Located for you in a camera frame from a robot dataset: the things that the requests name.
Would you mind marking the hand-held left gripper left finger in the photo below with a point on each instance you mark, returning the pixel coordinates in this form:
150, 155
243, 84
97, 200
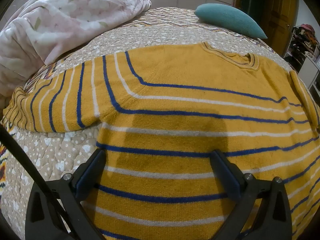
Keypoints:
87, 177

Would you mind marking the white cabinet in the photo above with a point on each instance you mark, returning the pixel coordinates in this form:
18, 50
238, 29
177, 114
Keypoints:
311, 70

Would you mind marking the pink floral blanket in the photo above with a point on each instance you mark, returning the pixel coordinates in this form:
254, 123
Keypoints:
62, 22

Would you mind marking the teal pillow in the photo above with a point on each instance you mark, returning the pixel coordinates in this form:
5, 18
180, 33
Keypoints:
227, 17

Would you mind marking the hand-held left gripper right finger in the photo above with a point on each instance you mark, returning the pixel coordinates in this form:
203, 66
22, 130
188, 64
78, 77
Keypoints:
226, 175

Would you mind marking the cluttered shelf rack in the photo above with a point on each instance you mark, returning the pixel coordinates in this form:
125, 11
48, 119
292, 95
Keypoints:
302, 40

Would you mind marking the beige dotted quilt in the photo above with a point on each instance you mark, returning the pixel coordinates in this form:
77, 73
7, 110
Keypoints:
50, 155

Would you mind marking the yellow striped sweater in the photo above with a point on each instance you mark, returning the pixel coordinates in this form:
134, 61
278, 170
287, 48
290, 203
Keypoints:
180, 110

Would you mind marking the wooden door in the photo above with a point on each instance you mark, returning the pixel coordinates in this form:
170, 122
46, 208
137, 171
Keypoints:
277, 10

